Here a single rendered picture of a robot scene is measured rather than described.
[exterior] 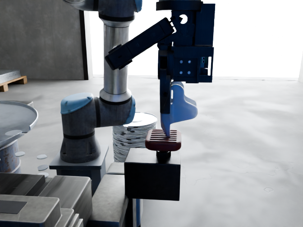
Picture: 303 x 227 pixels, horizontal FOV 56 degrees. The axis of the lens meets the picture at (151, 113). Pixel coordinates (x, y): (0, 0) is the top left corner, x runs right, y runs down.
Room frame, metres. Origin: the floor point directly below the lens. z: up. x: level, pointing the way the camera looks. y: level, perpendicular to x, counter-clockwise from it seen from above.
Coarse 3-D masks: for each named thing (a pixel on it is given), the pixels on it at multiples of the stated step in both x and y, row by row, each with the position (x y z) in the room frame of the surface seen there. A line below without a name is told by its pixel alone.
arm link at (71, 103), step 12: (72, 96) 1.00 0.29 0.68; (84, 96) 0.98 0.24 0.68; (72, 108) 0.94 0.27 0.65; (84, 108) 0.95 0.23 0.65; (96, 108) 0.97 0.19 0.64; (72, 120) 0.94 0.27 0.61; (84, 120) 0.95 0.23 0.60; (96, 120) 0.96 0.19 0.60; (72, 132) 0.94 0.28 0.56; (84, 132) 0.95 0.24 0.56
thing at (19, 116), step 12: (0, 108) 0.49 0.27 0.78; (12, 108) 0.49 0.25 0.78; (24, 108) 0.49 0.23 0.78; (0, 120) 0.42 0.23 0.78; (12, 120) 0.42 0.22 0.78; (24, 120) 0.42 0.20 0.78; (36, 120) 0.41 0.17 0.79; (0, 132) 0.37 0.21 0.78; (24, 132) 0.37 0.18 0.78; (0, 144) 0.32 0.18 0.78
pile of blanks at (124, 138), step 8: (112, 128) 1.70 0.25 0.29; (120, 128) 1.63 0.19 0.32; (128, 128) 1.62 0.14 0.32; (136, 128) 1.61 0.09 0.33; (144, 128) 1.62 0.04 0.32; (152, 128) 1.66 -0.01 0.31; (112, 136) 1.71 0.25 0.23; (120, 136) 1.63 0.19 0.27; (128, 136) 1.60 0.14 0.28; (136, 136) 1.60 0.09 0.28; (144, 136) 1.62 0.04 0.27; (120, 144) 1.63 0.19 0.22; (128, 144) 1.61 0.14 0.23; (136, 144) 1.62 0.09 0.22; (144, 144) 1.62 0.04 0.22; (120, 152) 1.65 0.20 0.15; (120, 160) 1.63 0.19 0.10
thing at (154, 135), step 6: (150, 132) 0.47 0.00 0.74; (156, 132) 0.46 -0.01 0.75; (162, 132) 0.47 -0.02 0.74; (174, 132) 0.47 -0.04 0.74; (180, 132) 0.47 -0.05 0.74; (150, 138) 0.44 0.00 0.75; (156, 138) 0.44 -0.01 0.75; (162, 138) 0.44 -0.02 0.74; (168, 138) 0.44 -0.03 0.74; (174, 138) 0.44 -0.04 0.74; (180, 138) 0.44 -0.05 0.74; (150, 144) 0.42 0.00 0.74; (156, 144) 0.42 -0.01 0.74; (162, 144) 0.42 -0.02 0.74; (168, 144) 0.42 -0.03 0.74; (174, 144) 0.42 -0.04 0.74; (180, 144) 0.43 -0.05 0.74; (156, 150) 0.42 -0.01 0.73; (162, 150) 0.42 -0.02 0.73; (168, 150) 0.42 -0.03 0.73; (174, 150) 0.42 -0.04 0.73
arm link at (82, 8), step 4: (64, 0) 0.81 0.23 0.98; (68, 0) 0.80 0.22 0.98; (72, 0) 0.80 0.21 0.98; (76, 0) 0.80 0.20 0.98; (80, 0) 0.81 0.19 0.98; (84, 0) 0.82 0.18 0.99; (88, 0) 0.85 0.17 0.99; (92, 0) 0.85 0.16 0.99; (68, 4) 0.84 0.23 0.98; (72, 4) 0.82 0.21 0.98; (76, 4) 0.83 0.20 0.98; (80, 4) 0.84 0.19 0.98; (84, 4) 0.85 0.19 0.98; (88, 4) 0.85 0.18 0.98; (92, 4) 0.86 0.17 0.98; (76, 8) 0.87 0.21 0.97; (80, 8) 0.86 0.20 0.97; (84, 8) 0.87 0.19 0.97; (88, 8) 0.87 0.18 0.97; (92, 8) 0.87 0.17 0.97
